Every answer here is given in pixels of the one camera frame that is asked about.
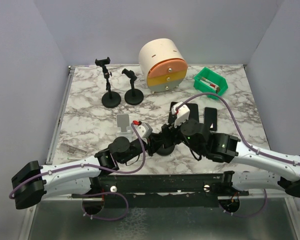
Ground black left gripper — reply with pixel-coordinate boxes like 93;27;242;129
119;132;164;165

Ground silver phone with dark screen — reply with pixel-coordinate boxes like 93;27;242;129
168;101;183;124

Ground silver folding phone stand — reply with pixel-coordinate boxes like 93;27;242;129
116;113;133;142

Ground black round-base phone stand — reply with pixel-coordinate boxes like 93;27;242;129
121;68;144;106

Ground black adjustable phone stand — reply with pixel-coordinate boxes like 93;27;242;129
95;57;121;109

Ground small black phone stand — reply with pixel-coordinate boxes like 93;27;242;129
156;144;175;156

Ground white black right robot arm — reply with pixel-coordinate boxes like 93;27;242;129
161;119;300;198

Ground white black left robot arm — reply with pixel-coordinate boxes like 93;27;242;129
9;133;174;210

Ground items inside green bin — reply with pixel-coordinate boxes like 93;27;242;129
201;77;220;94

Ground green plastic bin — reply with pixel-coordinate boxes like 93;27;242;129
193;67;228;96

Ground cream cylindrical drawer organizer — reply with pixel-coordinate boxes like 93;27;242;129
138;38;188;93

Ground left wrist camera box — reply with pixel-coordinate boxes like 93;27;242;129
131;120;153;139

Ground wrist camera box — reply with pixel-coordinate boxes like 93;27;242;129
173;103;190;128
131;120;153;139

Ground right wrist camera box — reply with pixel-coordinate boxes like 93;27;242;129
173;103;190;128

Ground black front mounting rail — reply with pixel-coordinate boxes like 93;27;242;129
72;173;251;208

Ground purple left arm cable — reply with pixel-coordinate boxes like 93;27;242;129
9;123;147;221

